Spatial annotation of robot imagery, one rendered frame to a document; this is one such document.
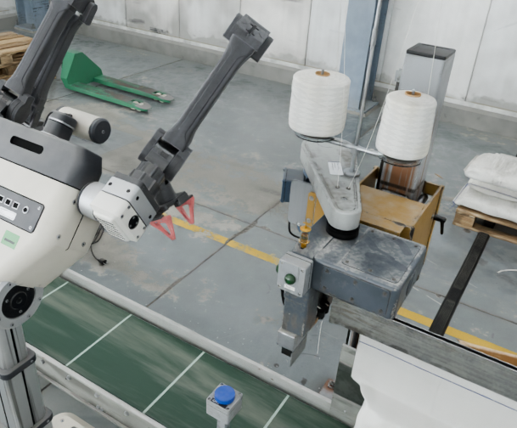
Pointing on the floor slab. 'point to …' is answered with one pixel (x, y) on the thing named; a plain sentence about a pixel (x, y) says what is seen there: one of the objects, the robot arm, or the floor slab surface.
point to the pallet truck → (75, 66)
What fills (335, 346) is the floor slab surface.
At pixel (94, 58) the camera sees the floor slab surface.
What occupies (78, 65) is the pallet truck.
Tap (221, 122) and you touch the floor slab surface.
